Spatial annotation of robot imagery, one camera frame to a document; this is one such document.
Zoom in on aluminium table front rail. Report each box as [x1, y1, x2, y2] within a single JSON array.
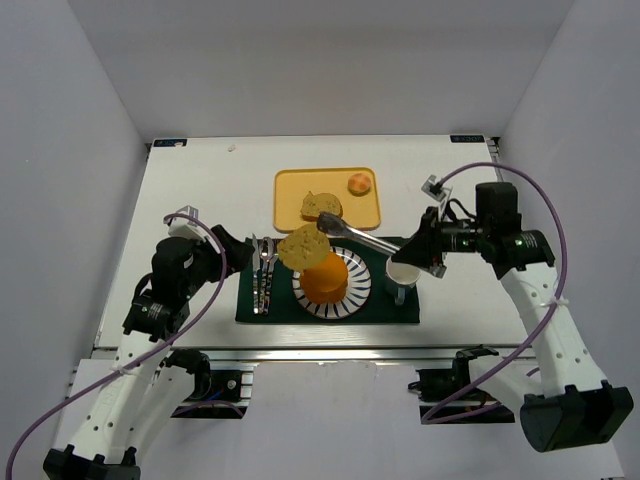
[[92, 344, 536, 369]]

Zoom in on patterned handle spoon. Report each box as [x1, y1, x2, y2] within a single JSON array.
[[263, 238, 280, 315]]

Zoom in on seeded bread slice top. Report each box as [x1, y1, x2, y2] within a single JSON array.
[[277, 223, 330, 272]]

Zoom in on yellow serving tray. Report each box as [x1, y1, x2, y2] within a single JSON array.
[[273, 167, 381, 233]]

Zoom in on blue label sticker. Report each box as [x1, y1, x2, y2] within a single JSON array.
[[449, 134, 485, 143], [153, 138, 187, 148]]

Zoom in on patterned handle fork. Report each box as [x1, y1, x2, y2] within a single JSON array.
[[258, 237, 272, 314]]

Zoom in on blue striped white plate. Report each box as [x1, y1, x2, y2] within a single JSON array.
[[291, 246, 372, 322]]

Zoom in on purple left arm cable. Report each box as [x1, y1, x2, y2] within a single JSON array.
[[2, 212, 231, 476]]

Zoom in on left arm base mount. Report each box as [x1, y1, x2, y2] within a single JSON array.
[[160, 349, 249, 419]]

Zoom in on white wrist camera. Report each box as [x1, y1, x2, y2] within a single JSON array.
[[421, 175, 452, 219], [163, 205, 210, 242]]

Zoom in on grey ceramic mug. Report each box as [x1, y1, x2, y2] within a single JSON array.
[[384, 258, 421, 306]]

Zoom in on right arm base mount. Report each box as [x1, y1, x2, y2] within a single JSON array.
[[407, 347, 516, 425]]

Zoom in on seeded bread slice bottom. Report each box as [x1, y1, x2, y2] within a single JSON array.
[[300, 191, 343, 220]]

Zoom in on round orange bread loaf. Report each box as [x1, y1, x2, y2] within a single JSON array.
[[299, 252, 348, 304]]

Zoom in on metal kitchen tongs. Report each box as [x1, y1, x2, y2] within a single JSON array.
[[316, 212, 400, 256]]

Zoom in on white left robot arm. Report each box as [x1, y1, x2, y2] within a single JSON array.
[[43, 207, 255, 479]]

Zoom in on dark green placemat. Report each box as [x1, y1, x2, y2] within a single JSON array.
[[235, 239, 420, 325]]

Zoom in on patterned handle knife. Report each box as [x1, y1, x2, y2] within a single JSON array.
[[252, 234, 261, 315]]

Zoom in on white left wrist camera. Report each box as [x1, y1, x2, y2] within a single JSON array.
[[163, 205, 210, 242]]

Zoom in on small round bread roll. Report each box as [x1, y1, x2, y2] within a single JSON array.
[[347, 172, 373, 196]]

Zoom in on seeded bread slice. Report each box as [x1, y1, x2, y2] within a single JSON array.
[[300, 191, 343, 220], [277, 223, 330, 272]]

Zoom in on blue label sticker left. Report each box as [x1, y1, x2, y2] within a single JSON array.
[[153, 138, 187, 148]]

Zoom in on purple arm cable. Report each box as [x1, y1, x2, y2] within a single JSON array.
[[420, 162, 569, 426], [2, 212, 231, 476]]

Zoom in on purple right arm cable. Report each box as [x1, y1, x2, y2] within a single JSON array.
[[420, 162, 569, 426]]

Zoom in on blue label sticker right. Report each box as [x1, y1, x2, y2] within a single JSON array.
[[449, 134, 485, 143]]

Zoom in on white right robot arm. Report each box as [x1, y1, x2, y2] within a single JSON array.
[[392, 182, 634, 452]]

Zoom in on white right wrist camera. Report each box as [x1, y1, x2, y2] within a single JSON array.
[[421, 175, 452, 219]]

